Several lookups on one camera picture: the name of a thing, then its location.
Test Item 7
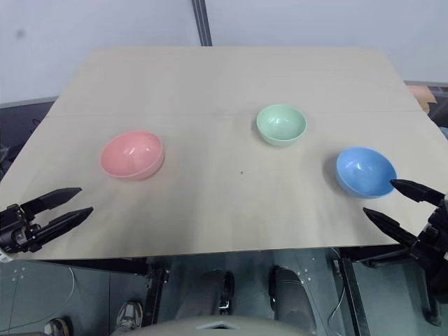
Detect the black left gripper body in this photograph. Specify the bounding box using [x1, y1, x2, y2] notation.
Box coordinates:
[0, 204, 43, 255]

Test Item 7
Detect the pink plastic bowl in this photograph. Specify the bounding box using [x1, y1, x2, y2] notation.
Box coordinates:
[100, 130, 165, 181]

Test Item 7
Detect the brown cardboard box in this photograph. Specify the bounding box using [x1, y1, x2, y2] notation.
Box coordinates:
[405, 80, 439, 113]

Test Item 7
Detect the grey robot torso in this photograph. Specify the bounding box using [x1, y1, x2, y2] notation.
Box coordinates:
[128, 314, 293, 336]

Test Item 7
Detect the blue plastic bowl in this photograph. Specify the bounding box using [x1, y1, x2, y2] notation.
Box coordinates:
[336, 146, 398, 200]

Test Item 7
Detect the dark rounded robot leg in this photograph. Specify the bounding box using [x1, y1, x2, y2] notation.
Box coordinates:
[174, 268, 236, 320]
[267, 265, 325, 323]

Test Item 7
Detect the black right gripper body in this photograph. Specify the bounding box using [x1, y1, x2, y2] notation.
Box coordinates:
[412, 191, 448, 292]

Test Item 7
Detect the green plastic bowl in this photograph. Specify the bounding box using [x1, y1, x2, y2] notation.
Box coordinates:
[255, 104, 307, 146]

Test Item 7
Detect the dark vertical wall post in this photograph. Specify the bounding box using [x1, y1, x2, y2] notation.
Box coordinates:
[191, 0, 214, 48]

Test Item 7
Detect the white floor cable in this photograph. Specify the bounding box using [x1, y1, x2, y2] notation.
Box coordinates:
[327, 269, 346, 336]

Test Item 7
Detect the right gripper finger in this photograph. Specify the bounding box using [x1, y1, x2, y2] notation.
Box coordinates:
[389, 178, 446, 208]
[363, 206, 418, 248]

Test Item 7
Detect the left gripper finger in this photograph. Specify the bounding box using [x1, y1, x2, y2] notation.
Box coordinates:
[20, 187, 83, 221]
[34, 206, 95, 246]

